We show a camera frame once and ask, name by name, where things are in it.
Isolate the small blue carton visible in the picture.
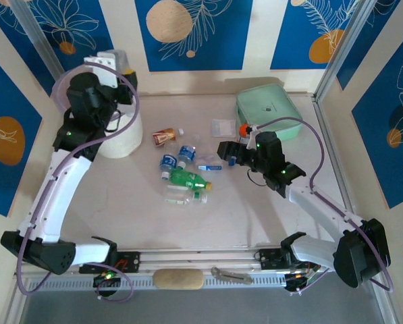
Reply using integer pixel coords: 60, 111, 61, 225
196, 152, 236, 171

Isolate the green plastic bottle yellow cap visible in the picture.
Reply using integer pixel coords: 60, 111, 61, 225
169, 169, 213, 190

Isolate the red label plastic bottle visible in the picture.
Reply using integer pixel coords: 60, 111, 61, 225
151, 127, 185, 146

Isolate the clear bottle green cap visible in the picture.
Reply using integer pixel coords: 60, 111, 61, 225
163, 184, 209, 207

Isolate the pink bin liner bag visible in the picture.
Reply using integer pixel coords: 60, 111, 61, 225
51, 67, 140, 131

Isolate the white plastic waste bin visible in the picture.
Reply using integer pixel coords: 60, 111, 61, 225
51, 59, 144, 159

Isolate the small clear plastic bag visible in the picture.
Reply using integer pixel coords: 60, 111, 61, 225
210, 117, 238, 138

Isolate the mint green zip case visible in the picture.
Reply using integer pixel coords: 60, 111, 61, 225
234, 84, 304, 142

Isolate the metal wrench tool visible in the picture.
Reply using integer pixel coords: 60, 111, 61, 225
210, 266, 254, 286

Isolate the beige oval pad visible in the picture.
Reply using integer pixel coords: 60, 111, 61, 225
152, 269, 205, 291

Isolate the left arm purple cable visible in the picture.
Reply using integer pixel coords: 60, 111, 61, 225
16, 59, 141, 304

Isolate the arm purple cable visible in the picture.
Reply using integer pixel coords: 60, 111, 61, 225
16, 59, 141, 304
254, 117, 395, 298

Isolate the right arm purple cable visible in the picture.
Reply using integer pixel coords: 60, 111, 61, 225
254, 117, 395, 298

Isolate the aluminium side rail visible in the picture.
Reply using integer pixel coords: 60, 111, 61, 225
313, 96, 356, 220

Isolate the aluminium frame post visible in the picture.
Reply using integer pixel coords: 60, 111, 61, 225
314, 0, 377, 102
8, 0, 67, 77

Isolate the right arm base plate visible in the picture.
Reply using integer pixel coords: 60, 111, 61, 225
254, 248, 290, 271

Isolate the aluminium front frame rail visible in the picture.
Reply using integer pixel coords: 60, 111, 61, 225
14, 244, 386, 281

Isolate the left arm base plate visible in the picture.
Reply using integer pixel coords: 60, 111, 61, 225
78, 251, 141, 274

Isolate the slotted grey cable duct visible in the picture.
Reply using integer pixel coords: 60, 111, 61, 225
27, 272, 290, 293

